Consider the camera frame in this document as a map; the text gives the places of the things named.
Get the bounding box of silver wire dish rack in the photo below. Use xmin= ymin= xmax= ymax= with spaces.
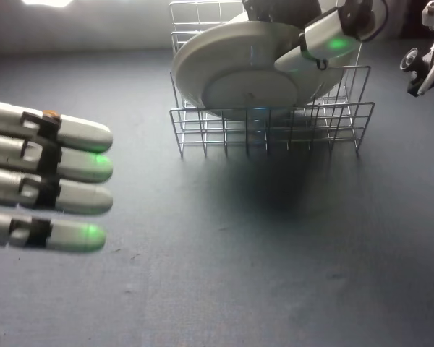
xmin=169 ymin=1 xmax=375 ymax=157

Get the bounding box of white plate with small print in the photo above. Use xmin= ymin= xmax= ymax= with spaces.
xmin=171 ymin=20 xmax=348 ymax=120

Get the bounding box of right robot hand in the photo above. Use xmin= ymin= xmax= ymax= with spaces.
xmin=242 ymin=0 xmax=388 ymax=75

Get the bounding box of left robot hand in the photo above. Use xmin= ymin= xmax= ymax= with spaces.
xmin=0 ymin=100 xmax=114 ymax=254

